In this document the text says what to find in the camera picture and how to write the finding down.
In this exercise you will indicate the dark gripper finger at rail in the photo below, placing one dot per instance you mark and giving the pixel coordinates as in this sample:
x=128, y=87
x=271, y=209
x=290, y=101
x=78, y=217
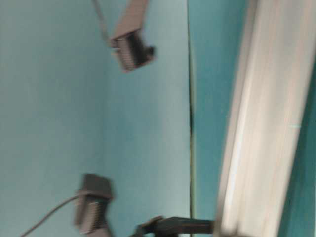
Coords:
x=174, y=226

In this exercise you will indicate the grey camera module lower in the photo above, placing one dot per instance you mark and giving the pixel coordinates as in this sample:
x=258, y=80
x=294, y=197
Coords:
x=94, y=196

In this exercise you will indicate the long silver metal rail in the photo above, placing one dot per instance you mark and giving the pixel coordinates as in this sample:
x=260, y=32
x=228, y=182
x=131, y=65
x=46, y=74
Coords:
x=273, y=77

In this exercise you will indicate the grey robot arm link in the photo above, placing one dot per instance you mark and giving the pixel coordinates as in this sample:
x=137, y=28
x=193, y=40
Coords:
x=132, y=19

